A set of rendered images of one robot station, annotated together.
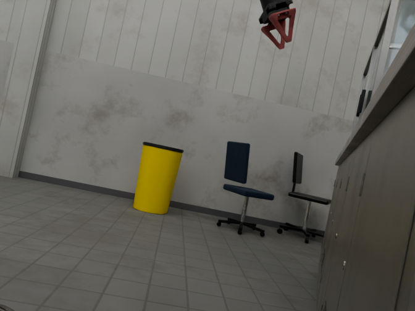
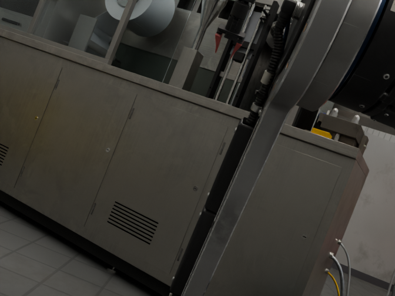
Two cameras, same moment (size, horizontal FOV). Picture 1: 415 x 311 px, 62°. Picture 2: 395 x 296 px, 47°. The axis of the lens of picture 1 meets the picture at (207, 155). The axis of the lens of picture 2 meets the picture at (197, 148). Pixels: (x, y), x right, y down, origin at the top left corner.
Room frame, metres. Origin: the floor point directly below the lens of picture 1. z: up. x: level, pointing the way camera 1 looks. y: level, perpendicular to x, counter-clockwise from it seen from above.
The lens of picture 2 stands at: (0.67, 1.54, 0.67)
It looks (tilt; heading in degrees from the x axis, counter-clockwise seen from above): 0 degrees down; 276
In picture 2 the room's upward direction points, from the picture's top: 22 degrees clockwise
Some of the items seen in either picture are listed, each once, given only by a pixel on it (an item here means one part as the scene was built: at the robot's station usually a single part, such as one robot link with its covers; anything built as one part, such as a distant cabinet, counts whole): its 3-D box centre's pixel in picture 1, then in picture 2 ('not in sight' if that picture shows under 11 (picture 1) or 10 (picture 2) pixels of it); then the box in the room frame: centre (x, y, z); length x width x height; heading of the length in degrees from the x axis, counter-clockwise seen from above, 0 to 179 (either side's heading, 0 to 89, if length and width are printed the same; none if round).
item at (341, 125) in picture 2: not in sight; (345, 134); (0.29, -0.65, 1.00); 0.40 x 0.16 x 0.06; 71
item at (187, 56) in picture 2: not in sight; (194, 48); (1.16, -0.89, 1.19); 0.14 x 0.14 x 0.57
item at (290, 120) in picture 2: not in sight; (298, 100); (0.56, -0.52, 1.05); 0.06 x 0.05 x 0.31; 71
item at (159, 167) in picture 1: (157, 178); not in sight; (3.89, 0.51, 0.37); 0.47 x 0.47 x 0.74
